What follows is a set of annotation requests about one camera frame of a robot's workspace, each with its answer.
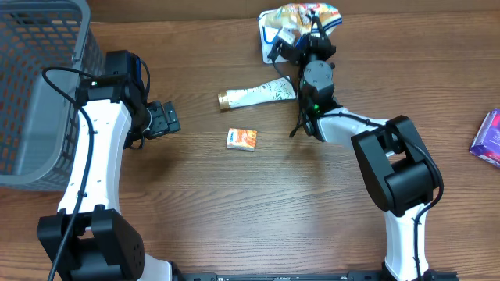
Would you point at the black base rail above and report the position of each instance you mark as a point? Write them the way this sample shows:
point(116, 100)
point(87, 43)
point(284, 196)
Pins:
point(363, 275)

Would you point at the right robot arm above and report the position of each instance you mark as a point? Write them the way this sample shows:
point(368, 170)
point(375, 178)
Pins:
point(400, 176)

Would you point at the colourful snack bag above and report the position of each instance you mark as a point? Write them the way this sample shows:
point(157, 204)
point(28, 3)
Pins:
point(299, 16)

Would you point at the white Pantene tube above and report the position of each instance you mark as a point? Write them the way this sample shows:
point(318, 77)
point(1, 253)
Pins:
point(275, 90)

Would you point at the grey plastic mesh basket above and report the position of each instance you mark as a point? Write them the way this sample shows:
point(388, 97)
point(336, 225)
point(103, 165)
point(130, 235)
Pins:
point(43, 44)

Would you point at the red purple pantyliner pack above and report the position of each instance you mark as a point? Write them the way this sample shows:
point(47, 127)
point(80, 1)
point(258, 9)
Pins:
point(486, 143)

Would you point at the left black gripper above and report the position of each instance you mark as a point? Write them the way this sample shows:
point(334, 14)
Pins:
point(166, 120)

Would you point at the small orange tissue pack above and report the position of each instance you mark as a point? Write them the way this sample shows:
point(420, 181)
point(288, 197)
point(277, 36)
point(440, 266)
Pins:
point(241, 139)

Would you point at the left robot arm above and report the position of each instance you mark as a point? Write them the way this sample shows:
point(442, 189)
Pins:
point(88, 238)

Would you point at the white barcode scanner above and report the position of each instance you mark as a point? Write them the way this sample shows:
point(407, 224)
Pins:
point(267, 35)

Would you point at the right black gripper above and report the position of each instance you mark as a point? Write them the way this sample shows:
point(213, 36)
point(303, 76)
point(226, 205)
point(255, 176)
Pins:
point(307, 39)

